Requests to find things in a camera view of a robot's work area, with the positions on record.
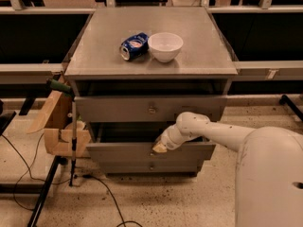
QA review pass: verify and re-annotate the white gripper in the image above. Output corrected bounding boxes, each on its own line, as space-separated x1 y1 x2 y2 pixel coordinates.
152 124 202 153

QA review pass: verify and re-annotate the grey drawer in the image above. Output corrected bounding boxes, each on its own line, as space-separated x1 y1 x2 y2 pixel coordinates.
86 121 215 169
100 162 203 174
75 96 227 122

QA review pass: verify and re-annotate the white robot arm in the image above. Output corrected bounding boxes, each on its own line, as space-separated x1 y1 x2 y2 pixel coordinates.
152 112 303 227

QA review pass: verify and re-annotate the grey bottom drawer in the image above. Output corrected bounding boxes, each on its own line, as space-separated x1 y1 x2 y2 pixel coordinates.
100 162 203 174

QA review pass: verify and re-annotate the grey top drawer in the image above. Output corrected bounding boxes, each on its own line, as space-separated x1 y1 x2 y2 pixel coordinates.
75 96 227 122

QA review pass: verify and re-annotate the grey drawer cabinet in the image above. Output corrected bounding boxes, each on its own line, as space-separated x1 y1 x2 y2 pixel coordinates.
65 7 237 175

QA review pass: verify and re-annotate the open cardboard box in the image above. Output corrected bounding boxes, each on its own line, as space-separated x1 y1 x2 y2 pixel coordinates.
27 76 96 159

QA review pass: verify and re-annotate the black metal stand leg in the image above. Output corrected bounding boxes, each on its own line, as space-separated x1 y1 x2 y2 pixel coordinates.
27 156 62 227

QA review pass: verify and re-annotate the white bowl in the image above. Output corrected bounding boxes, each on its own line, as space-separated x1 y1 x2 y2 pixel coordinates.
148 32 184 62

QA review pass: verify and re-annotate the crushed blue soda can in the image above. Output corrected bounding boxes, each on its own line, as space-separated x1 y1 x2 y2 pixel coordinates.
119 32 149 61

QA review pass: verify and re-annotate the grey metal railing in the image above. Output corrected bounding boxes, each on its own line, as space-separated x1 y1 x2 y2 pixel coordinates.
1 7 303 80

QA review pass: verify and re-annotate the green handled grabber stick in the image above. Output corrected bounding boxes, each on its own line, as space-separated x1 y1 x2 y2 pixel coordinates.
46 79 77 186

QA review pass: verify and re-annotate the black floor cable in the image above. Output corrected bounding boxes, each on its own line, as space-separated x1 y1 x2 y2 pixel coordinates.
0 132 145 227

